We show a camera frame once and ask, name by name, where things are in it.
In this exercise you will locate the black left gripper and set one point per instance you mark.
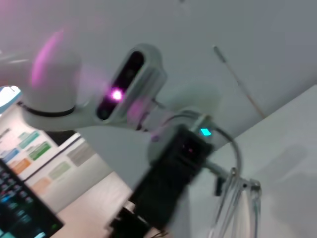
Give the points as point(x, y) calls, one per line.
point(173, 178)

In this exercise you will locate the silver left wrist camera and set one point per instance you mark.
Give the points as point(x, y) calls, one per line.
point(131, 81)

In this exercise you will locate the white poster board coloured blocks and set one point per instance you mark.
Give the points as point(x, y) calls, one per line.
point(49, 158)

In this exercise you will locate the black computer monitor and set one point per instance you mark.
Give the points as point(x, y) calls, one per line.
point(22, 205)

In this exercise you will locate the clear white glasses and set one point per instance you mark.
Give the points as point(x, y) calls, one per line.
point(255, 198)

